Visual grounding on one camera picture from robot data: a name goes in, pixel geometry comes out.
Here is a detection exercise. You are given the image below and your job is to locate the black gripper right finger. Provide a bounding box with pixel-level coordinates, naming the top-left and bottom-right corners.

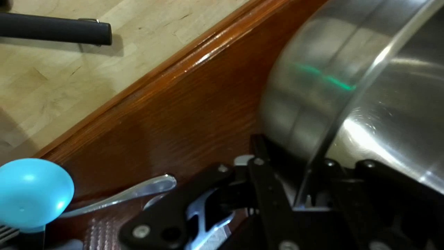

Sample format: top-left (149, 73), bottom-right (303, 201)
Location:
top-left (320, 158), bottom-right (444, 250)

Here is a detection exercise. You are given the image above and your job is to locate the silver metal bowl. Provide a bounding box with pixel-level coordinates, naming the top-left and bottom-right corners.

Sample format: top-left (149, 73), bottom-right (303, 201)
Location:
top-left (258, 0), bottom-right (444, 198)

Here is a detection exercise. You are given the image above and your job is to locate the turquoise plastic spoon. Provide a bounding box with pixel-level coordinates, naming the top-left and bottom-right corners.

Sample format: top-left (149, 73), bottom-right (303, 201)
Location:
top-left (0, 158), bottom-right (76, 234)

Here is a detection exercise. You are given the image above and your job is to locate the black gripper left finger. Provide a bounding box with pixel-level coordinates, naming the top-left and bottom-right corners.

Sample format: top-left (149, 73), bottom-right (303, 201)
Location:
top-left (118, 134), bottom-right (302, 250)

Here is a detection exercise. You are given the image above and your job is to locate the black rod handle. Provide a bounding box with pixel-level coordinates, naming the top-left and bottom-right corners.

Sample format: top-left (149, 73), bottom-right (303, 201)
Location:
top-left (0, 12), bottom-right (113, 48)

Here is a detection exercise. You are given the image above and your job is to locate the silver metal utensil handle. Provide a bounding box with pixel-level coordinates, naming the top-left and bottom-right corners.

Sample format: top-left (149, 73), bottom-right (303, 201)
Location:
top-left (58, 173), bottom-right (179, 220)

